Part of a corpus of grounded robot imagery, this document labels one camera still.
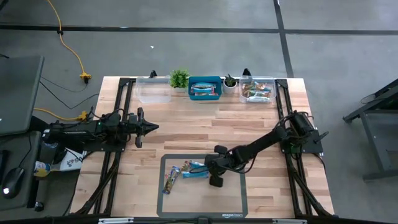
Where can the teal plastic bin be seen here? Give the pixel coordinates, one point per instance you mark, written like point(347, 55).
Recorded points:
point(190, 93)

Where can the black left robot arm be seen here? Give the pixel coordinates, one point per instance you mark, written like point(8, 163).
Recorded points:
point(74, 130)

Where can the small succulent in white pot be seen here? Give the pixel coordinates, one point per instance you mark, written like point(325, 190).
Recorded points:
point(230, 84)

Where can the silver metal bracket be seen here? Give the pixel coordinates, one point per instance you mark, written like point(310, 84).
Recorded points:
point(289, 221)
point(115, 220)

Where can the black aluminium frame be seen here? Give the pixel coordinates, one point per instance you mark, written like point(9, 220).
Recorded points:
point(281, 93)
point(124, 93)

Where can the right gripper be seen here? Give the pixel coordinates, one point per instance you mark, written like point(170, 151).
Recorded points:
point(220, 163)

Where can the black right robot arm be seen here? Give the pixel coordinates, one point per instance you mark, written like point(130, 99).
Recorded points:
point(261, 141)

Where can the black horizontal frame beam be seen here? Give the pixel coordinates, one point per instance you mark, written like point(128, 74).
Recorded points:
point(62, 221)

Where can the dark grey monitor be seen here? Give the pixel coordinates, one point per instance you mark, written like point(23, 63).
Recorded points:
point(18, 93)

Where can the white printed bag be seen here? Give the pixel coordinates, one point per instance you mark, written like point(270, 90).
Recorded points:
point(73, 161)

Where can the dark grey metal cart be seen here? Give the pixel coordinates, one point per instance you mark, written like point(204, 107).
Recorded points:
point(376, 137)

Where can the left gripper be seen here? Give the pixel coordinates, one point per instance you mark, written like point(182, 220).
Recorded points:
point(139, 127)

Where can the multicolour wrapper granola bar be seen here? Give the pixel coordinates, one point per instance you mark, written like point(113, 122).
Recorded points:
point(170, 182)
point(185, 165)

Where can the black table clamp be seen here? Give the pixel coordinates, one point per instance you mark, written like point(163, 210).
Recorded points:
point(246, 72)
point(152, 74)

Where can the blue wrapper cereal bar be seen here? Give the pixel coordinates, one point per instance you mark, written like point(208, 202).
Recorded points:
point(203, 85)
point(203, 92)
point(194, 175)
point(197, 164)

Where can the leafy green potted plant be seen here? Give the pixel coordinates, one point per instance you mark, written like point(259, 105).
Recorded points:
point(179, 78)

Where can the black computer mouse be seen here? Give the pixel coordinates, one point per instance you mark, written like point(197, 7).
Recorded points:
point(14, 180)

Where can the dark grey desk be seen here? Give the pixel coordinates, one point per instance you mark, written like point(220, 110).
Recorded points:
point(21, 146)

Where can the yellow blue bottle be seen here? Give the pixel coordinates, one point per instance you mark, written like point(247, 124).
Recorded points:
point(42, 168)

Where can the green orange Chewy granola bar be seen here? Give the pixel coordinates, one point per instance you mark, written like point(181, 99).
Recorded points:
point(247, 88)
point(258, 99)
point(261, 86)
point(259, 93)

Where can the grey-bordered translucent mat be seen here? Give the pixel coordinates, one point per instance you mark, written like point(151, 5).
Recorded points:
point(202, 202)

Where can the clear plastic bin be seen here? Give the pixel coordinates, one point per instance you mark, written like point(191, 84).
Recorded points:
point(154, 90)
point(273, 93)

